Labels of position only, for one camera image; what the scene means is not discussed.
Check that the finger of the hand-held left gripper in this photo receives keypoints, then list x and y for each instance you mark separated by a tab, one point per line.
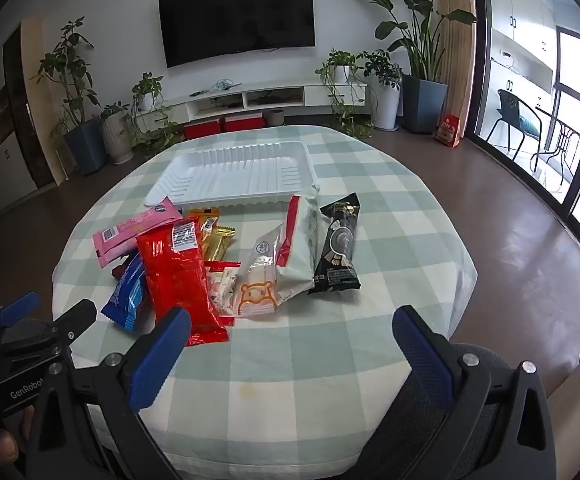
19	305
77	316

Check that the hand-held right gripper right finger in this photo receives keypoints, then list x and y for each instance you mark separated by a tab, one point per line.
422	355

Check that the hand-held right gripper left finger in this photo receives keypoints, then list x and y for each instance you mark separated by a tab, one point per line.
162	355

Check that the dark blue snack packet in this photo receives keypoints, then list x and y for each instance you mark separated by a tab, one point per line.
127	295

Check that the red foil snack packet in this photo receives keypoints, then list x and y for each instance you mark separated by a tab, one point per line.
118	269

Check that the large red snack packet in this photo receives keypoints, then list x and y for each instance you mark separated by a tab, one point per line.
179	280

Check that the strawberry print snack packet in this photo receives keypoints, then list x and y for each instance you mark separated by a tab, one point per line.
222	285

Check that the pink snack packet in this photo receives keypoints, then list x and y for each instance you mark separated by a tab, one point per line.
129	230

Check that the clear plastic bread packet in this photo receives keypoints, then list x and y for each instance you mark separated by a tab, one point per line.
255	295

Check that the black snack packet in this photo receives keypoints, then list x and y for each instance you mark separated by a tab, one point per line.
337	245

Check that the orange snack packet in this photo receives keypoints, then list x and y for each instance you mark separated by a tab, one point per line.
204	222

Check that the white and red snack packet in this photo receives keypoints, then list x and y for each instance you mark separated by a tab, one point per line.
300	255

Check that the white plastic tray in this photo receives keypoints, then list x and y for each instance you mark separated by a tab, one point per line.
235	170

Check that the blue-grey square planter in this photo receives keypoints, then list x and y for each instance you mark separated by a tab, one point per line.
85	149

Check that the white ribbed planter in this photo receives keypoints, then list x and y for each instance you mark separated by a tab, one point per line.
117	140

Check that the small plant in ribbed planter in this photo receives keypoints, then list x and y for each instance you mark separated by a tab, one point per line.
113	110

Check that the small white pot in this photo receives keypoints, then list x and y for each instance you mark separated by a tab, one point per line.
146	102
342	75

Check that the red bag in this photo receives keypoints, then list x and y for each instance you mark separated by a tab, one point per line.
449	131

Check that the trailing pothos plant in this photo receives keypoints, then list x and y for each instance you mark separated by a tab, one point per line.
147	85
340	57

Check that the tall leafy tree plant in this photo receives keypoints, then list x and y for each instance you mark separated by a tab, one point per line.
67	65

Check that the dark grey square planter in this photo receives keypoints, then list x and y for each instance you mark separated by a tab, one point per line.
424	105

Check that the tall white round planter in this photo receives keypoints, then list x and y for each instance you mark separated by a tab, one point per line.
386	107

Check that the small grey pot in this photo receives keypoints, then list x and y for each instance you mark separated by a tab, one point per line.
275	117

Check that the glass balcony table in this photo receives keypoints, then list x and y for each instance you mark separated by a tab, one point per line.
565	132

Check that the white television cabinet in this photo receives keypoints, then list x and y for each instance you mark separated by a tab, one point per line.
320	91

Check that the bushy schefflera plant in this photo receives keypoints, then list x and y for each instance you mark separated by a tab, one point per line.
382	67

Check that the black framed glass sliding door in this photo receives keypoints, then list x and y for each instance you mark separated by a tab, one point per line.
481	60

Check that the large bird of paradise plant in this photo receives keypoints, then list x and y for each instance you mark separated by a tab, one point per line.
417	35

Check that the white balcony cabinets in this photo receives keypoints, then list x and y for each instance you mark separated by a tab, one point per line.
520	5

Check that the tall wooden wall cabinet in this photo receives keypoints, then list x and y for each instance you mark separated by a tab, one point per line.
14	110

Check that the black wall television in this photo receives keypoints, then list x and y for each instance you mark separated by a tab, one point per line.
237	20

